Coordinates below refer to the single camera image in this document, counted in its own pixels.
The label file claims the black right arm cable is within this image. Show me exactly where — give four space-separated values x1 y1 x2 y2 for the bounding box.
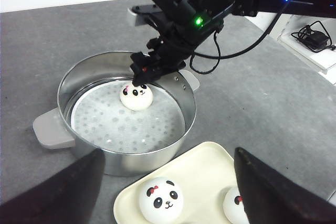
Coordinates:
189 0 314 74

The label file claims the white perforated steamer paper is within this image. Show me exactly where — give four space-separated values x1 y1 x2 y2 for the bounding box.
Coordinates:
70 80 186 153

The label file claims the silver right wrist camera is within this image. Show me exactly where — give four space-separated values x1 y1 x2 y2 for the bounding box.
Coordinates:
126 4 164 26

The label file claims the cream plastic tray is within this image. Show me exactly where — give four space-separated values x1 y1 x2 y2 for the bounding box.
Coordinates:
113 142 237 223

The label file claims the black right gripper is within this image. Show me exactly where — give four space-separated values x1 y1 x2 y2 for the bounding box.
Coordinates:
129 16 205 87

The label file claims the panda bun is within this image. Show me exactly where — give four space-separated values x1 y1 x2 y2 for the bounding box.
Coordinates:
139 177 184 223
223 186 249 224
120 81 153 111

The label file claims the black power adapter with cord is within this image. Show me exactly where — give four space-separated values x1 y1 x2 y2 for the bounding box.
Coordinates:
291 20 335 53

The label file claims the stainless steel steamer pot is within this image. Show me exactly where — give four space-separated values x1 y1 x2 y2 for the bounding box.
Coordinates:
33 51 200 176

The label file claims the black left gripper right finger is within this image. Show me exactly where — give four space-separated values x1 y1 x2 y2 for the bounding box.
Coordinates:
234 147 335 223

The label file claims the white shelf unit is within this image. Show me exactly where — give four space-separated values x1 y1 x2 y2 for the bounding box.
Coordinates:
244 14 336 86

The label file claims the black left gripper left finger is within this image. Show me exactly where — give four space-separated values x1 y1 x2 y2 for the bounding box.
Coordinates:
1 149 105 223

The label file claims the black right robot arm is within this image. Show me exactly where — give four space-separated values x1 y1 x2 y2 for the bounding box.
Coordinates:
131 0 335 86

